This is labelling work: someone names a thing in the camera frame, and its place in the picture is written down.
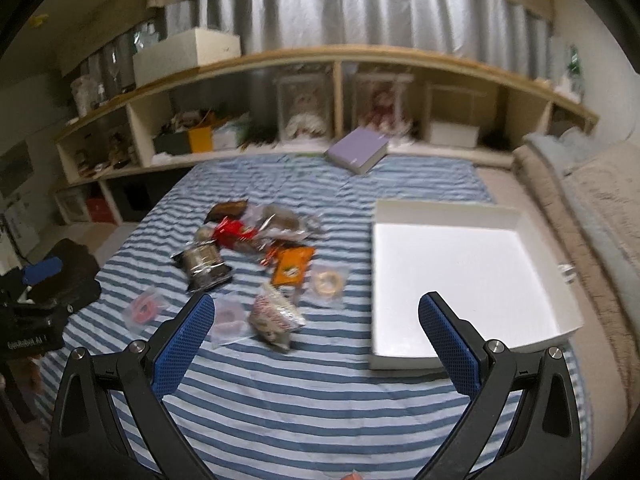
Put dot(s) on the clear pack brown cake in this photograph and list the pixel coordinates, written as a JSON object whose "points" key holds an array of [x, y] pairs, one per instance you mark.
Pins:
{"points": [[275, 222]]}

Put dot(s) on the brown chocolate wafer packet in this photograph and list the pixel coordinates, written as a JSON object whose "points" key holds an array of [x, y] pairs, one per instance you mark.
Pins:
{"points": [[233, 209]]}

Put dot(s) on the light blue quilt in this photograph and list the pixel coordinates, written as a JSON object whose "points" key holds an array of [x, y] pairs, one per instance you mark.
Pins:
{"points": [[599, 186]]}

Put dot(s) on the white shallow box tray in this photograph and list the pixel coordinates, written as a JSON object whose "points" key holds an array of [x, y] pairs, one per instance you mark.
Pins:
{"points": [[488, 262]]}

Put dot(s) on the green glass bottle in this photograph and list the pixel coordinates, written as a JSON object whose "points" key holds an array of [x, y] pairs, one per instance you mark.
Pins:
{"points": [[574, 71]]}

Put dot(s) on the small white box in shelf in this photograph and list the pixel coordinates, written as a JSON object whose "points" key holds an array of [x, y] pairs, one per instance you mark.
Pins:
{"points": [[453, 135]]}

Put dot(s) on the orange snack packet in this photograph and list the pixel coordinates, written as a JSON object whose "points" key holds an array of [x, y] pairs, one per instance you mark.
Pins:
{"points": [[291, 267]]}

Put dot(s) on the doll in clear case left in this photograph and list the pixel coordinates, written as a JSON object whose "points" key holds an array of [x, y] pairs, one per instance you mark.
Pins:
{"points": [[303, 107]]}

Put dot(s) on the doll in clear case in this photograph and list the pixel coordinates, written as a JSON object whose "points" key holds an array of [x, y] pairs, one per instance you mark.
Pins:
{"points": [[303, 107], [380, 103]]}

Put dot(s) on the orange striped stick packet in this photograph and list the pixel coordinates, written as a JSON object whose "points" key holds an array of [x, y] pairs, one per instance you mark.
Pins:
{"points": [[271, 253]]}

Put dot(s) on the doll in clear case right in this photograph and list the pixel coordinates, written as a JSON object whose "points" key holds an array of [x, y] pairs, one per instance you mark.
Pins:
{"points": [[380, 103]]}

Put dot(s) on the yellow box on shelf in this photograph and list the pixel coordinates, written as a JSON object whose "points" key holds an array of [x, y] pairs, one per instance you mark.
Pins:
{"points": [[201, 139]]}

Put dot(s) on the blue white striped bedsheet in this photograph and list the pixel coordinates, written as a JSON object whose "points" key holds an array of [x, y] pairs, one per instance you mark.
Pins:
{"points": [[317, 411]]}

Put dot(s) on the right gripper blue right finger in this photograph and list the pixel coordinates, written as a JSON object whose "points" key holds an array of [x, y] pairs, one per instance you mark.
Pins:
{"points": [[543, 440]]}

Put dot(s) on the grey curtain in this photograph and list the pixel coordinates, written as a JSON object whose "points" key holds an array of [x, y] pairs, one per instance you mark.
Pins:
{"points": [[511, 34]]}

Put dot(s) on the white red patterned snack packet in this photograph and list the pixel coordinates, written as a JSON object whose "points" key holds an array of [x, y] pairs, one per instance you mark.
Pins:
{"points": [[275, 318]]}

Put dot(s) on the pink donut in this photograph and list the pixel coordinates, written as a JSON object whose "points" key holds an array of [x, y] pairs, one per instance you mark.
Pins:
{"points": [[144, 310]]}

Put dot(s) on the wooden headboard shelf unit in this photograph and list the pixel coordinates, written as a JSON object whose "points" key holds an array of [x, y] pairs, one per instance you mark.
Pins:
{"points": [[146, 130]]}

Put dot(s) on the white storage box on shelf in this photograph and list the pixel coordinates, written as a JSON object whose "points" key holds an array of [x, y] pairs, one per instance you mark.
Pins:
{"points": [[193, 48]]}

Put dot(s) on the dark foil biscuit pack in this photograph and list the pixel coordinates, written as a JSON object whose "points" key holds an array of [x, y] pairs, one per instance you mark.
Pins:
{"points": [[203, 265]]}

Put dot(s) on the tissue box on shelf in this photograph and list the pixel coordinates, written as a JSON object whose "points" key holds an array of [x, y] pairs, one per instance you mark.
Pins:
{"points": [[231, 135]]}

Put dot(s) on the beige fleece blanket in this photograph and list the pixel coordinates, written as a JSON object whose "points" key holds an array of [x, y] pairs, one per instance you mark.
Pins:
{"points": [[622, 339]]}

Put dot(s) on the beige donut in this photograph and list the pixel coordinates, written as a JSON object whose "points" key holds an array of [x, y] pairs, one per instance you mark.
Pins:
{"points": [[327, 285]]}

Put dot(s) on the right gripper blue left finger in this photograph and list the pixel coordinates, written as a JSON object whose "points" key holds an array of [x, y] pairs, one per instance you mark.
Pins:
{"points": [[87, 440]]}

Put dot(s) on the purple book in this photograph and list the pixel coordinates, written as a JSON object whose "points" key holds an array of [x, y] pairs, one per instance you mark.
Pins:
{"points": [[359, 151]]}

